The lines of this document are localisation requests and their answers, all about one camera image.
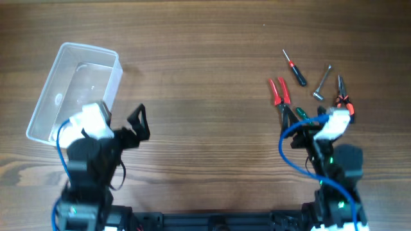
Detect red handled snips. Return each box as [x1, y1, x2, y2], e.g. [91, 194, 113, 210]
[268, 77, 299, 135]

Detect silver socket wrench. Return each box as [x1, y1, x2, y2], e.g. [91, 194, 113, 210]
[313, 65, 332, 101]

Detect black red screwdriver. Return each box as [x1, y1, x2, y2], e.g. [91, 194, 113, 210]
[283, 49, 307, 87]

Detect clear plastic storage container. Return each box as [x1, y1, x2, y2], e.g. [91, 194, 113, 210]
[26, 42, 123, 146]

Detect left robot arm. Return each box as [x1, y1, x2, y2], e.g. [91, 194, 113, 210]
[51, 103, 150, 230]

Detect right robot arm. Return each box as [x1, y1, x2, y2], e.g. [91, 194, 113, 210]
[279, 121, 369, 230]

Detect orange black needle-nose pliers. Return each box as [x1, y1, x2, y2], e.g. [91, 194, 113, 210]
[335, 75, 355, 124]

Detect right blue cable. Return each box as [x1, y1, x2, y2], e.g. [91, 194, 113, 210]
[278, 114, 360, 231]

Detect blue cable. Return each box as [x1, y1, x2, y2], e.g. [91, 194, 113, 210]
[51, 119, 72, 231]
[278, 114, 360, 231]

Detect green handled screwdriver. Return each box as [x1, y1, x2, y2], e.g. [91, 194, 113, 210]
[295, 107, 310, 120]

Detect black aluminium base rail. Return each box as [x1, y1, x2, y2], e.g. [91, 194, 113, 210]
[105, 205, 322, 231]

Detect left blue cable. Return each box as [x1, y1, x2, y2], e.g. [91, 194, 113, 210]
[51, 119, 72, 231]

